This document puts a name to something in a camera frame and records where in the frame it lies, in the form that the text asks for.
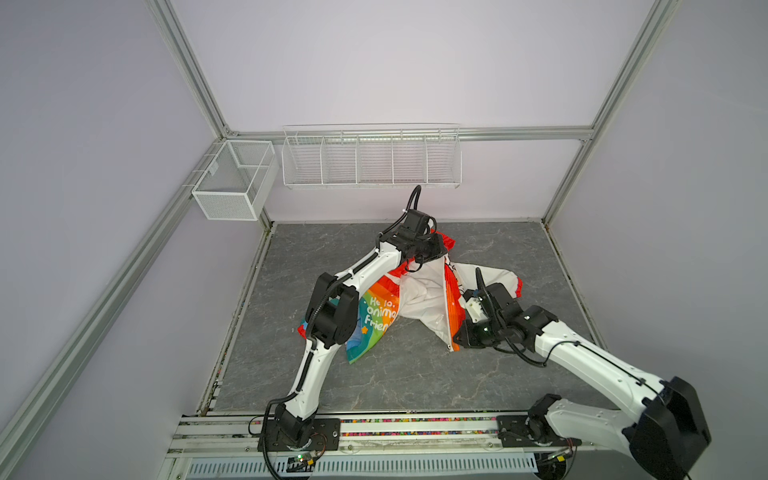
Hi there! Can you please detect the colourful rainbow kids jacket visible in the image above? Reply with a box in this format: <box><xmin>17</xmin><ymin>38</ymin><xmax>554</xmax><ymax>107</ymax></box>
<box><xmin>297</xmin><ymin>230</ymin><xmax>524</xmax><ymax>365</ymax></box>

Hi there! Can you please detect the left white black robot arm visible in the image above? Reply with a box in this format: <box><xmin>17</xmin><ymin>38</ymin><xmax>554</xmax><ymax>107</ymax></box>
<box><xmin>267</xmin><ymin>231</ymin><xmax>453</xmax><ymax>447</ymax></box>

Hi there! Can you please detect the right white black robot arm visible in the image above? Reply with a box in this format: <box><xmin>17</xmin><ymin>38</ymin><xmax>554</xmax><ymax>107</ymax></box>
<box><xmin>454</xmin><ymin>299</ymin><xmax>712</xmax><ymax>479</ymax></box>

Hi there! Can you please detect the white mesh box basket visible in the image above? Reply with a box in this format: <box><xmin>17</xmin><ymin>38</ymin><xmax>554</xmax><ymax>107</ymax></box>
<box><xmin>192</xmin><ymin>140</ymin><xmax>279</xmax><ymax>221</ymax></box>

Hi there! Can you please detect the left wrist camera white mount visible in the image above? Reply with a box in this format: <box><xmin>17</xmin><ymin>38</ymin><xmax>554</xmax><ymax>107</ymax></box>
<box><xmin>398</xmin><ymin>209</ymin><xmax>436</xmax><ymax>239</ymax></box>

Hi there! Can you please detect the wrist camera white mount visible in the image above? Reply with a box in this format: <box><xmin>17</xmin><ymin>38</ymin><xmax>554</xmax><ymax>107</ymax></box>
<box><xmin>459</xmin><ymin>282</ymin><xmax>514</xmax><ymax>324</ymax></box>
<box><xmin>398</xmin><ymin>209</ymin><xmax>436</xmax><ymax>239</ymax></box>

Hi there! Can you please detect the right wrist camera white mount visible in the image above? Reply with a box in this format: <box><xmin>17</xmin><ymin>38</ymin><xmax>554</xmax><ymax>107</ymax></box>
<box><xmin>459</xmin><ymin>282</ymin><xmax>514</xmax><ymax>324</ymax></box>

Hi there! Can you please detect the black corrugated cable conduit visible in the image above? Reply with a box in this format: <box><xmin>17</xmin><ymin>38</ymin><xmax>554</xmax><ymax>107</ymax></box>
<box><xmin>261</xmin><ymin>239</ymin><xmax>409</xmax><ymax>480</ymax></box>

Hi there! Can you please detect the white wire shelf basket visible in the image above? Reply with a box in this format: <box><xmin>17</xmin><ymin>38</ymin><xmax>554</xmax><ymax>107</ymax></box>
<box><xmin>281</xmin><ymin>123</ymin><xmax>463</xmax><ymax>189</ymax></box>

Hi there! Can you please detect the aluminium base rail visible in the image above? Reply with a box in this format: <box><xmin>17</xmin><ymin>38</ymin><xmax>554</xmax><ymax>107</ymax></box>
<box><xmin>157</xmin><ymin>410</ymin><xmax>691</xmax><ymax>480</ymax></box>

